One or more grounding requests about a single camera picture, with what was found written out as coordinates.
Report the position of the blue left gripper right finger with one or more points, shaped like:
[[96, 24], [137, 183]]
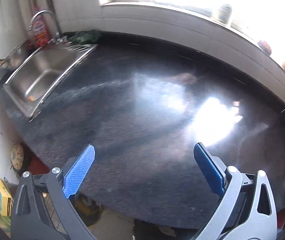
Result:
[[214, 175]]

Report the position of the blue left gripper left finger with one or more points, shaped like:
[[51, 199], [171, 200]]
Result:
[[78, 171]]

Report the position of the black trash bin yellow rim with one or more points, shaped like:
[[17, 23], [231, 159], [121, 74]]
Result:
[[88, 210]]

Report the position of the brown scrubber on windowsill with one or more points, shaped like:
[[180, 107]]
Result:
[[265, 47]]

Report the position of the yellow cardboard box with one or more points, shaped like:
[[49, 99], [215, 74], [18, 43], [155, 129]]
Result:
[[6, 200]]

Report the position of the stainless steel sink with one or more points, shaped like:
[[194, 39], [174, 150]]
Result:
[[32, 83]]

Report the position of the white jar on windowsill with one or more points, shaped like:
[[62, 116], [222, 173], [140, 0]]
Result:
[[224, 14]]

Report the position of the steel basin beside sink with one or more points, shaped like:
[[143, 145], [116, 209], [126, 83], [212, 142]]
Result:
[[17, 57]]

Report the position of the chrome faucet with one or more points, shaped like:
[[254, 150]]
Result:
[[52, 24]]

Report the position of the green dish cloth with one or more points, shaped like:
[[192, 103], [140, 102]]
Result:
[[85, 37]]

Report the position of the red detergent bottle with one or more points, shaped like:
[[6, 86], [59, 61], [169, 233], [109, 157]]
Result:
[[40, 31]]

